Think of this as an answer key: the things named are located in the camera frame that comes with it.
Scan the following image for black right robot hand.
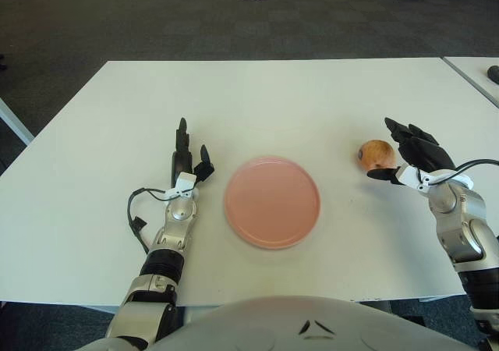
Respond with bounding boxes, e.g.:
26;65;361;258
366;116;456;183

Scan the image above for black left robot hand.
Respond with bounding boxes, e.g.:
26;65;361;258
171;117;215;184

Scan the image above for yellow-red apple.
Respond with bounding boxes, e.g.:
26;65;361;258
357;139;398;171

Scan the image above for round pink plate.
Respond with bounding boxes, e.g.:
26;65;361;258
224;155;322;250

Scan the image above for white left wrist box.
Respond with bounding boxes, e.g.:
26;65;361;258
163;172;198;201

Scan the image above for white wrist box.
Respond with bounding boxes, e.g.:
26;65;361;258
395;164;430;193
163;172;198;201

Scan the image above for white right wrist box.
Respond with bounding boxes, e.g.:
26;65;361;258
395;164;430;193

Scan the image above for grey robot torso shell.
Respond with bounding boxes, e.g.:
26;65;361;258
87;295;490;351

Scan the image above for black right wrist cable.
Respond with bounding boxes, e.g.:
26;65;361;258
427;158;499;185

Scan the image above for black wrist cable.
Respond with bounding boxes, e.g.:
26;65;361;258
427;158;499;185
127;186;173;255

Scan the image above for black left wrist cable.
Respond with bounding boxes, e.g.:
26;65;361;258
127;186;173;255

